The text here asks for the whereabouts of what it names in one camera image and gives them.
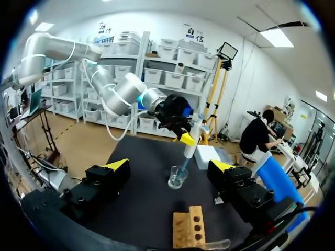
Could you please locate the clear test tube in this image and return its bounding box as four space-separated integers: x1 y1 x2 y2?
204 238 232 250

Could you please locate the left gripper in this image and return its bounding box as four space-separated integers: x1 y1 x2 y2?
153 93 196 146

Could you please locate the person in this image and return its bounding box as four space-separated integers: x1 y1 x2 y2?
238 109 289 161

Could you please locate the wooden rack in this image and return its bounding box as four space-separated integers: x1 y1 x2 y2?
172 205 207 249

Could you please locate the pipette stand with blue panel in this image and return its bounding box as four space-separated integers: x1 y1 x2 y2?
252 151 310 234

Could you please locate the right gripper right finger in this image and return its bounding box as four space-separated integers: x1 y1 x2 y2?
207 159 297 224

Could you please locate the clear glass beaker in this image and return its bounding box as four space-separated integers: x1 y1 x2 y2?
167 165 189 190

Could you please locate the white pipette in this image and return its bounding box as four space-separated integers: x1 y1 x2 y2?
183 113 210 159

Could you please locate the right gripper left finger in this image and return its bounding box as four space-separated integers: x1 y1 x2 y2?
59 158 131 223

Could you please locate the white tip box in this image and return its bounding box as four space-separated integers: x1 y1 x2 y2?
193 145 237 171

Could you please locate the blue pipette tip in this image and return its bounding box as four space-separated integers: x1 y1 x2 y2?
177 156 189 175

